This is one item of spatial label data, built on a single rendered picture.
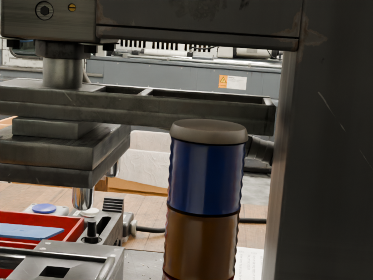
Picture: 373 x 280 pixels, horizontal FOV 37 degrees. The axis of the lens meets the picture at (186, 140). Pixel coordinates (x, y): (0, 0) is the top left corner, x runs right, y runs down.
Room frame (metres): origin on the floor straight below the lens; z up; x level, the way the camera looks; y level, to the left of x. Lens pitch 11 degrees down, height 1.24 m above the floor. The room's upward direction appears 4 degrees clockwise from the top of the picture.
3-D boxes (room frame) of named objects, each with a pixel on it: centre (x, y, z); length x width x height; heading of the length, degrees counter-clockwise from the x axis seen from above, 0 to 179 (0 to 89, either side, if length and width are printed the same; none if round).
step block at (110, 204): (0.78, 0.10, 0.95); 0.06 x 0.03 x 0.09; 176
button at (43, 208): (0.90, 0.23, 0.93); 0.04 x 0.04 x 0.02
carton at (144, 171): (3.01, 0.10, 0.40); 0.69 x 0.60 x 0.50; 172
